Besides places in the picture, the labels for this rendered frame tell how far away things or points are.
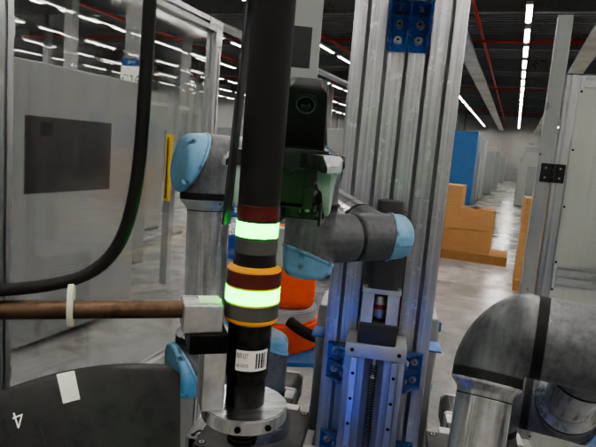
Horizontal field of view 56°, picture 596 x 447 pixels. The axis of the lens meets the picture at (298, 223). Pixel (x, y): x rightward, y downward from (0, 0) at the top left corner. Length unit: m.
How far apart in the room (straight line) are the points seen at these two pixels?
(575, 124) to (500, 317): 1.47
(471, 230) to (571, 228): 7.50
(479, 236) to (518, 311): 8.88
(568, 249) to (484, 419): 1.47
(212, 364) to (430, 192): 0.94
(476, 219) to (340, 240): 8.89
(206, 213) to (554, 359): 0.66
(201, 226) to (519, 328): 0.61
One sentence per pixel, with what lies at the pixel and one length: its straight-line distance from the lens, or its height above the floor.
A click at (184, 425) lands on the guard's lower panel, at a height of 0.69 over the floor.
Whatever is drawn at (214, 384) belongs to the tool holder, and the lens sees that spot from 0.45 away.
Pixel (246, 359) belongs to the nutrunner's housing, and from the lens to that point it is 0.45.
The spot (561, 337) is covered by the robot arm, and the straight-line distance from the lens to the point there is 0.81.
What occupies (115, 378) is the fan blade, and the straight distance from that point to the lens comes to 0.63.
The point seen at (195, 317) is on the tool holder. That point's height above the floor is 1.54.
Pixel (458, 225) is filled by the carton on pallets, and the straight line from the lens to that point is 9.69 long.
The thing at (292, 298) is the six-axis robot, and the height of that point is 0.48.
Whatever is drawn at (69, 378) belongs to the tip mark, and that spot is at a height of 1.43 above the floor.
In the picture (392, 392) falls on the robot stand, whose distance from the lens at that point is 1.31.
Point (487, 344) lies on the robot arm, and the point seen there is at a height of 1.43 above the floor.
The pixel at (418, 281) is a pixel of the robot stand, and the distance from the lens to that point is 1.32.
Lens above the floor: 1.68
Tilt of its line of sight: 8 degrees down
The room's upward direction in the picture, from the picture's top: 5 degrees clockwise
